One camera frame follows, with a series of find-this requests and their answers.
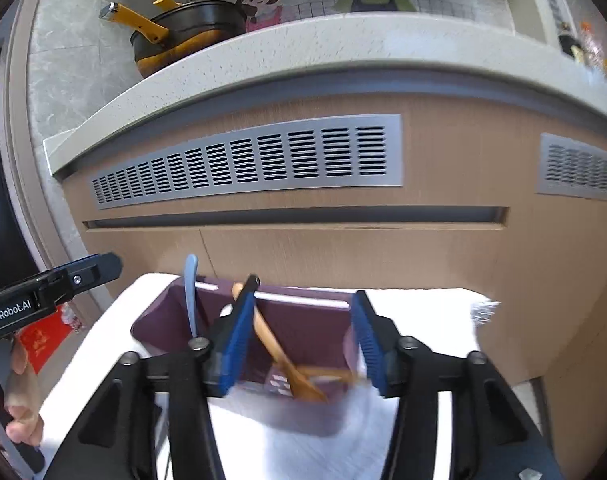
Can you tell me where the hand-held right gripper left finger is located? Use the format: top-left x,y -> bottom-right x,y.
43,274 -> 262,480

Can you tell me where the white towel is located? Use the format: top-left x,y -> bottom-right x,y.
38,272 -> 502,480

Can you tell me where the dark sauce bottle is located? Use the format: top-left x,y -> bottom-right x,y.
557,22 -> 585,64

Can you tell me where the yellow-handled pan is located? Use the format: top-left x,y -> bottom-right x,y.
98,2 -> 211,79

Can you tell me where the grey-blue plastic spoon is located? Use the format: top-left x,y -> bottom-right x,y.
184,254 -> 204,339

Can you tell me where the person's left hand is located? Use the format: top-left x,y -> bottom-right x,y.
0,335 -> 45,447

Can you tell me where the purple plastic utensil holder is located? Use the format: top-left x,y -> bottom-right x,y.
130,280 -> 372,439

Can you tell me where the long grey vent grille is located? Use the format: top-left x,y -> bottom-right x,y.
90,113 -> 403,211

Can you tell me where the speckled stone countertop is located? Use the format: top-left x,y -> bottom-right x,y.
43,12 -> 607,181

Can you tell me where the wooden spoon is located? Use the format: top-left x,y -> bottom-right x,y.
232,282 -> 330,404

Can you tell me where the short grey vent grille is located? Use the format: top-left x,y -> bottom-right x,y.
535,132 -> 607,205

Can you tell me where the red paper bag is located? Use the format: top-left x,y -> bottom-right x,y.
20,305 -> 79,374

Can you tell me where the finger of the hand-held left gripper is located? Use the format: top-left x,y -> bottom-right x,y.
38,253 -> 123,306

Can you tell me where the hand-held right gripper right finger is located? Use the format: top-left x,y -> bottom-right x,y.
351,290 -> 564,480

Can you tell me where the wooden cabinet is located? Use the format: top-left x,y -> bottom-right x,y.
68,100 -> 607,480

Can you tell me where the black pot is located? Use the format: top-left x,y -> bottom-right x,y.
148,0 -> 247,45

